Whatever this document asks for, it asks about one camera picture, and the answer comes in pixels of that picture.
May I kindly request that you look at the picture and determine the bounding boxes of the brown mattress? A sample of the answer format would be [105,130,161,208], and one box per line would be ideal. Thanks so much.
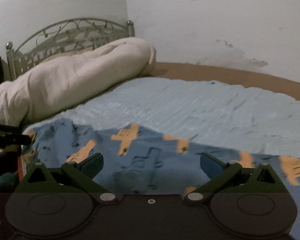
[150,62,300,101]

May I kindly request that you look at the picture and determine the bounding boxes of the metal bed headboard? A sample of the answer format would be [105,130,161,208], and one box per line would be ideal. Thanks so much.
[6,17,135,81]

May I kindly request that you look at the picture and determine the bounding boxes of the rolled cream blanket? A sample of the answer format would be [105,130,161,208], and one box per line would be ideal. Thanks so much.
[0,37,157,126]

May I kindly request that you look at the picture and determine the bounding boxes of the light blue bedsheet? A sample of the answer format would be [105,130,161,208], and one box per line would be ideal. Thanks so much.
[24,76,300,158]

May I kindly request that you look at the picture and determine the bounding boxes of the blue pants with orange print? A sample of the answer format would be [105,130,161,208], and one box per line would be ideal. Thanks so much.
[21,119,300,239]

